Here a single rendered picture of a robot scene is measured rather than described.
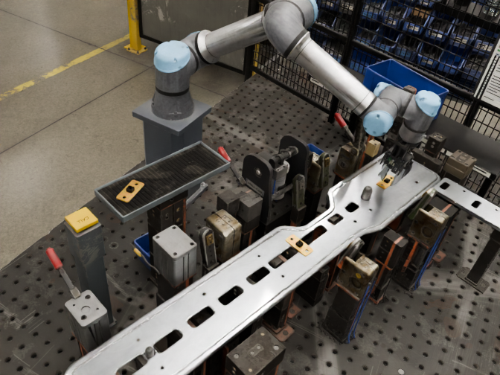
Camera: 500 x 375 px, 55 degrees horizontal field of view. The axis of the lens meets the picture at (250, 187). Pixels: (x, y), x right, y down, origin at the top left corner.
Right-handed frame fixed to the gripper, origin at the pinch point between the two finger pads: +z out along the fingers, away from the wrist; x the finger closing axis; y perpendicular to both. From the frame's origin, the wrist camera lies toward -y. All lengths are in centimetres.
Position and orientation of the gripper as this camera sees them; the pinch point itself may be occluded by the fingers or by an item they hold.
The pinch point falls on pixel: (388, 179)
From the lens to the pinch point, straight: 174.1
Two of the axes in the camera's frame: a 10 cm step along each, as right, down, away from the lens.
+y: -6.4, 4.5, -6.2
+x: 7.5, 5.5, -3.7
